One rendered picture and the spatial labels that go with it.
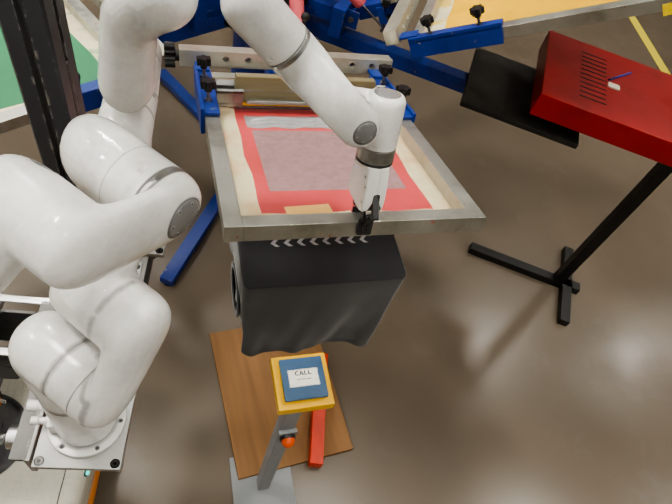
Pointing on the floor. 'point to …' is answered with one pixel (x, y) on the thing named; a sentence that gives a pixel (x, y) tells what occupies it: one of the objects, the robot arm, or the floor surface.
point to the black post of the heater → (570, 261)
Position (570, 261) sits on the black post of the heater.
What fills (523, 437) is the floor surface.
